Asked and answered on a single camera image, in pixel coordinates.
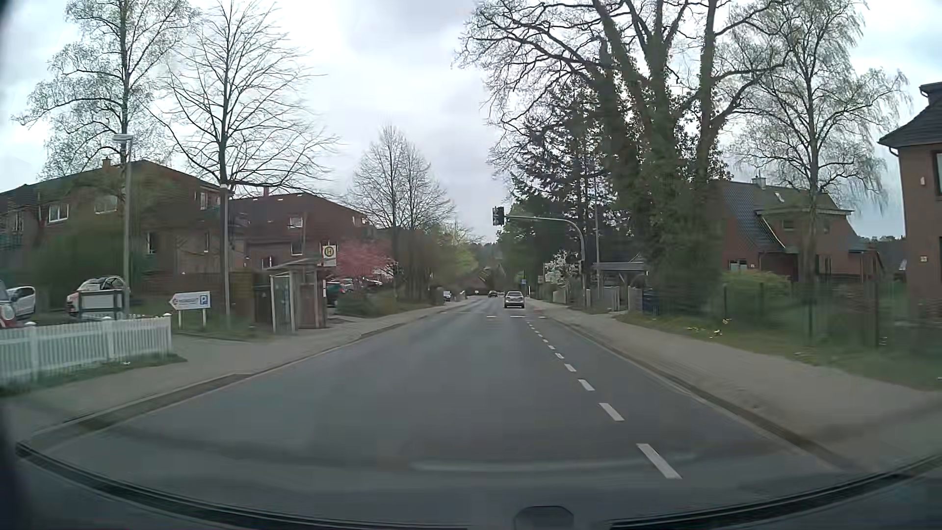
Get pink blossoming tree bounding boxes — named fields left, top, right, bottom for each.
left=335, top=239, right=398, bottom=284

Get conifer tree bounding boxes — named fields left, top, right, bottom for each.
left=489, top=81, right=627, bottom=292

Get grey asphalt road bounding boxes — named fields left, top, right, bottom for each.
left=18, top=296, right=847, bottom=472

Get carport shelter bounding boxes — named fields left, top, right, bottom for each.
left=591, top=259, right=649, bottom=312

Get red brick building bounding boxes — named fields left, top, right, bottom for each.
left=232, top=187, right=380, bottom=292
left=0, top=158, right=233, bottom=310

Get bus stop shelter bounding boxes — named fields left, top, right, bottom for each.
left=263, top=258, right=329, bottom=334

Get large bare tree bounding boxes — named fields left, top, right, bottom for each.
left=456, top=0, right=796, bottom=314

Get car's own bonnet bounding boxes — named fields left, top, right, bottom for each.
left=15, top=440, right=942, bottom=530

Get paved pavement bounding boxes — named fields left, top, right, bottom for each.
left=0, top=298, right=479, bottom=443
left=530, top=298, right=942, bottom=472

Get road markings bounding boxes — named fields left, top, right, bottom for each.
left=486, top=297, right=683, bottom=481

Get white direction sign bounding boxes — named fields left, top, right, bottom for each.
left=168, top=291, right=212, bottom=328

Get green hedge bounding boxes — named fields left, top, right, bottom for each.
left=721, top=268, right=794, bottom=325

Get red brick house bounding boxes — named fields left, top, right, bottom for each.
left=717, top=175, right=884, bottom=284
left=877, top=81, right=942, bottom=310

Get birch tree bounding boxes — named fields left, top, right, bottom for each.
left=11, top=0, right=196, bottom=181
left=725, top=0, right=914, bottom=340

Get grass verge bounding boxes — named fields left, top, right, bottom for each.
left=618, top=309, right=942, bottom=391

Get white car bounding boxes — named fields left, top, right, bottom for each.
left=0, top=280, right=37, bottom=328
left=65, top=275, right=130, bottom=316

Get white picket fence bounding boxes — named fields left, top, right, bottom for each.
left=0, top=315, right=173, bottom=384

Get dark wire fence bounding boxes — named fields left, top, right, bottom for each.
left=640, top=276, right=942, bottom=354

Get lamp post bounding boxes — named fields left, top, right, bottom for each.
left=112, top=132, right=135, bottom=318

